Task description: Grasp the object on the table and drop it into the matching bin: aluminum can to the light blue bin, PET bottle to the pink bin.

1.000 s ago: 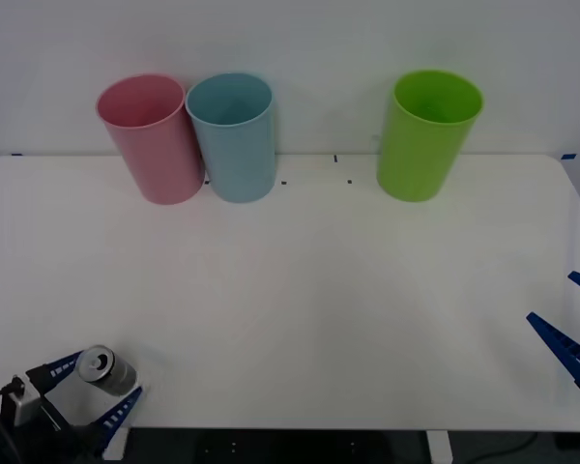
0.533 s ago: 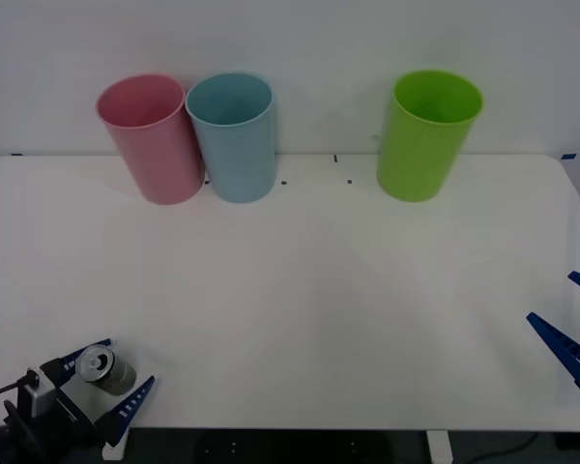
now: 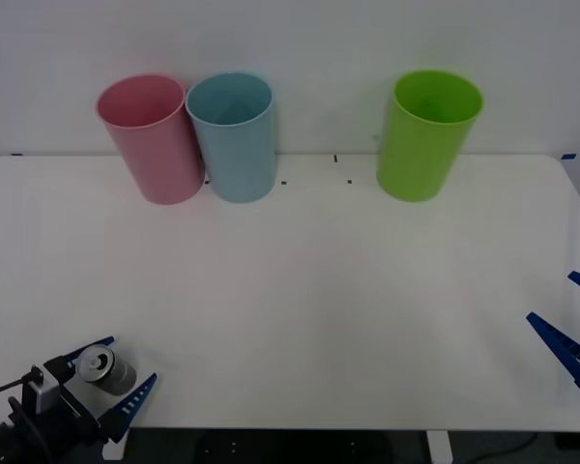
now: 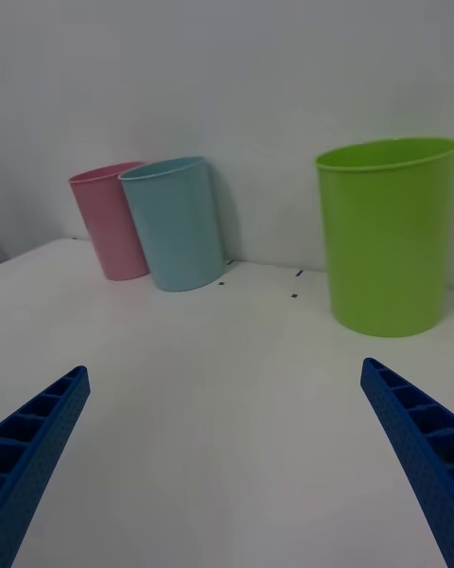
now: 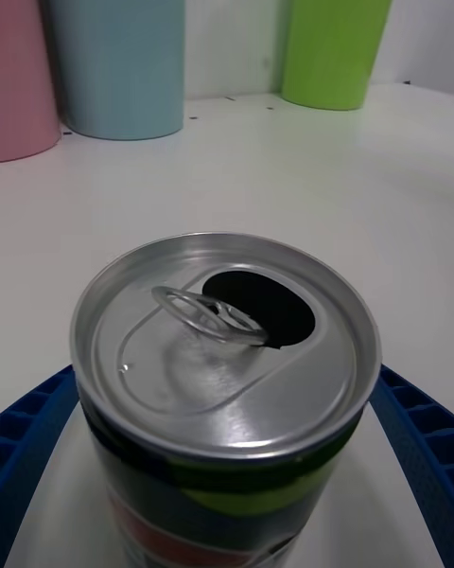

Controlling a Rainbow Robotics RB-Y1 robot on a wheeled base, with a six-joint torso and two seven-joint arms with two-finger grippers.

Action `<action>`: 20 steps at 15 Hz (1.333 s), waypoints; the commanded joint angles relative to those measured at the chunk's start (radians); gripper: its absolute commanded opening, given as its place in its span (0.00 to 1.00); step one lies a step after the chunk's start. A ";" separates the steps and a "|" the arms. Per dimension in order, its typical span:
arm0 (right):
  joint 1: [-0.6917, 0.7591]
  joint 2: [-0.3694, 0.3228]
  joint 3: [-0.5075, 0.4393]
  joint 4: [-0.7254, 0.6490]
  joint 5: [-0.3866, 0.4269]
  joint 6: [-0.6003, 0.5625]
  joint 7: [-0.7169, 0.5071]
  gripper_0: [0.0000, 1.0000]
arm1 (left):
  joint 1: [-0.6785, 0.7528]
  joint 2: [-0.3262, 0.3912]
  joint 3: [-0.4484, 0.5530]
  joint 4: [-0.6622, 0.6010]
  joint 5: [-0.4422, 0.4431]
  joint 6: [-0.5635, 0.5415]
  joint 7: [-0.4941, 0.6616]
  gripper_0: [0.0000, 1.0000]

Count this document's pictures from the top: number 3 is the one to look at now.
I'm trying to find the black floor cable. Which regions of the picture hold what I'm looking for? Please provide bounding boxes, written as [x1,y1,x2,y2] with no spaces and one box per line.
[451,431,540,464]

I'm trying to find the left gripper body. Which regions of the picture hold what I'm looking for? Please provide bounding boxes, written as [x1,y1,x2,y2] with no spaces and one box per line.
[52,377,108,449]

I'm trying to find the grey drink can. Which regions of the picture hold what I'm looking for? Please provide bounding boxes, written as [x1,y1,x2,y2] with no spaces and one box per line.
[75,343,138,398]

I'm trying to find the pale blue plastic bin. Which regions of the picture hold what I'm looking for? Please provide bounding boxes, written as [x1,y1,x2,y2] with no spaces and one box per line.
[185,72,277,204]

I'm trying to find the green plastic bin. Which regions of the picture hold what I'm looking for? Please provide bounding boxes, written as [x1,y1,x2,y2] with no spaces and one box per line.
[376,69,485,203]

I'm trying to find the black table frame bar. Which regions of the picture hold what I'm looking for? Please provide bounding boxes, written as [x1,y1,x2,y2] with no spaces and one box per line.
[200,428,392,464]

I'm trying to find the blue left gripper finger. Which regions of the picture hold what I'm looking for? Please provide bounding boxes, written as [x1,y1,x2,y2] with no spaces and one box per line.
[43,335,116,384]
[96,372,159,446]

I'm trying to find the white table leg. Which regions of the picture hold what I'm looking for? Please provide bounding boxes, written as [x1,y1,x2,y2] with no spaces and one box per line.
[424,429,453,464]

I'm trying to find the pink plastic bin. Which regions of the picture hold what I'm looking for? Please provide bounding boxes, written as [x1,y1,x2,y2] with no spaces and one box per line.
[95,72,205,206]

